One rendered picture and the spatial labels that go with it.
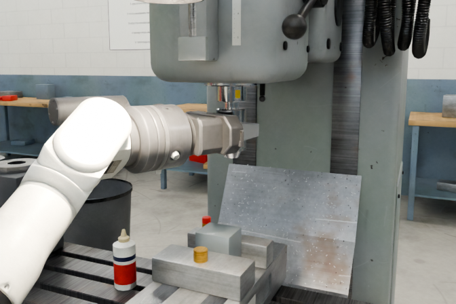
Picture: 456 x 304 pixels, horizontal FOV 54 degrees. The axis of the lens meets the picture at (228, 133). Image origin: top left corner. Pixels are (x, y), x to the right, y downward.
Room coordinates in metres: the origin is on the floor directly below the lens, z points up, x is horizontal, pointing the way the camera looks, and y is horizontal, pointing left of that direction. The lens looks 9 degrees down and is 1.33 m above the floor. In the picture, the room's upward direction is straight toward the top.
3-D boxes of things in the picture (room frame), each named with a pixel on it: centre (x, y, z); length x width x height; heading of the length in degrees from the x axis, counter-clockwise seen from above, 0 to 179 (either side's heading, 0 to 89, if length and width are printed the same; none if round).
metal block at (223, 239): (0.70, 0.02, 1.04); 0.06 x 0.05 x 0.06; 66
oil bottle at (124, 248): (0.77, 0.19, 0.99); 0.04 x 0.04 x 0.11
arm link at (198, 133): (0.63, 0.06, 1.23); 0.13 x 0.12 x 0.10; 42
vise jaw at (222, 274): (0.64, 0.04, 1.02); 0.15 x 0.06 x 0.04; 66
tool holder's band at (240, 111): (0.69, -0.01, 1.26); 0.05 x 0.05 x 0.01
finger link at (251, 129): (0.66, -0.03, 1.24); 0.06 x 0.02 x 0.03; 132
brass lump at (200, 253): (0.64, 0.04, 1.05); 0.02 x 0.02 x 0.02
